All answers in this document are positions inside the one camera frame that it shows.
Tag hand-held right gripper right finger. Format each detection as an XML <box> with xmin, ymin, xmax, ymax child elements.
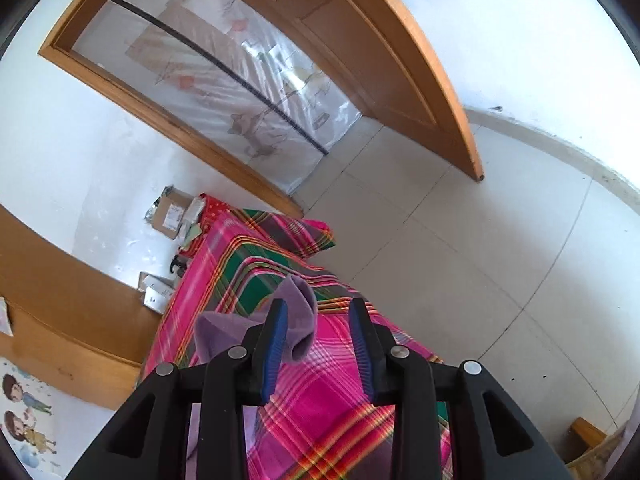
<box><xmin>348</xmin><ymin>297</ymin><xmax>576</xmax><ymax>480</ymax></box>

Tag cartoon children wall sticker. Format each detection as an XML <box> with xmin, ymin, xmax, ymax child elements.
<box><xmin>0</xmin><ymin>357</ymin><xmax>61</xmax><ymax>471</ymax></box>

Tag printed plastic door curtain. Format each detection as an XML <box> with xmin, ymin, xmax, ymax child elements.
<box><xmin>72</xmin><ymin>0</ymin><xmax>362</xmax><ymax>195</ymax></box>

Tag pink green plaid bed sheet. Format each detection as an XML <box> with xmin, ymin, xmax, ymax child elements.
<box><xmin>137</xmin><ymin>207</ymin><xmax>453</xmax><ymax>480</ymax></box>

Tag wooden door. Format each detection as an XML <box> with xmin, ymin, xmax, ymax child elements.
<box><xmin>177</xmin><ymin>0</ymin><xmax>485</xmax><ymax>183</ymax></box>

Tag wooden wardrobe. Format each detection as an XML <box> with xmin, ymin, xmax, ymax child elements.
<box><xmin>0</xmin><ymin>205</ymin><xmax>166</xmax><ymax>411</ymax></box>

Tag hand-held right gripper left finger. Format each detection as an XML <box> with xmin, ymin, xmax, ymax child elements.
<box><xmin>65</xmin><ymin>299</ymin><xmax>290</xmax><ymax>480</ymax></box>

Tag small white box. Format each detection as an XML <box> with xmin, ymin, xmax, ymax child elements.
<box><xmin>137</xmin><ymin>272</ymin><xmax>176</xmax><ymax>316</ymax></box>

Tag cardboard box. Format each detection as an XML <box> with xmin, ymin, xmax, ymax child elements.
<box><xmin>145</xmin><ymin>186</ymin><xmax>193</xmax><ymax>238</ymax></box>

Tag small wooden bench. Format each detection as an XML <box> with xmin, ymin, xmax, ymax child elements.
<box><xmin>567</xmin><ymin>417</ymin><xmax>610</xmax><ymax>463</ymax></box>

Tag purple fleece pants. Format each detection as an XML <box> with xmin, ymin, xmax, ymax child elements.
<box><xmin>186</xmin><ymin>275</ymin><xmax>319</xmax><ymax>480</ymax></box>

